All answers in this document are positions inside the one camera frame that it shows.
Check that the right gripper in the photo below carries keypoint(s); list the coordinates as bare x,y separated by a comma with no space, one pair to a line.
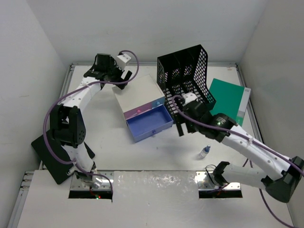
178,122

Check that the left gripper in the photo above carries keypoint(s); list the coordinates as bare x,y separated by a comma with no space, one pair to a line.
113,64

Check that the white drawer organizer box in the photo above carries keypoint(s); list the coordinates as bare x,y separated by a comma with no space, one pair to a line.
139,96

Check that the small clear dropper bottle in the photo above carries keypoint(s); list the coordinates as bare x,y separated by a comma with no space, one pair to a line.
204,152

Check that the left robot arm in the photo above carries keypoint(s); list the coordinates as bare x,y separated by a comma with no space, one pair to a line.
65,118

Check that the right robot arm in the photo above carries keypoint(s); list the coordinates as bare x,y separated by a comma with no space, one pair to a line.
278,175

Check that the black mesh file organizer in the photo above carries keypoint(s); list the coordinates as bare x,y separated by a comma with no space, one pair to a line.
183,72

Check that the green notebook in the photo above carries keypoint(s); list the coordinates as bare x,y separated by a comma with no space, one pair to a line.
231,99

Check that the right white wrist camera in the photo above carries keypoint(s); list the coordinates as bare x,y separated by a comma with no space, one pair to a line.
189,97

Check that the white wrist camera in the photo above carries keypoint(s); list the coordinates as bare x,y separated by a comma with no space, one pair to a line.
189,97
123,60

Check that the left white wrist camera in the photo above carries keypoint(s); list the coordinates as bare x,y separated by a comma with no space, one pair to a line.
123,60

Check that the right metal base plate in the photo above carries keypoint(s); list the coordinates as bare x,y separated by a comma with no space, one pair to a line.
206,184

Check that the metal base plate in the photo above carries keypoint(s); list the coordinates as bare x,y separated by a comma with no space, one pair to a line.
206,184
83,182

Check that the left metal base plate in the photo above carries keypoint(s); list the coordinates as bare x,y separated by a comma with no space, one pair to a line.
83,182

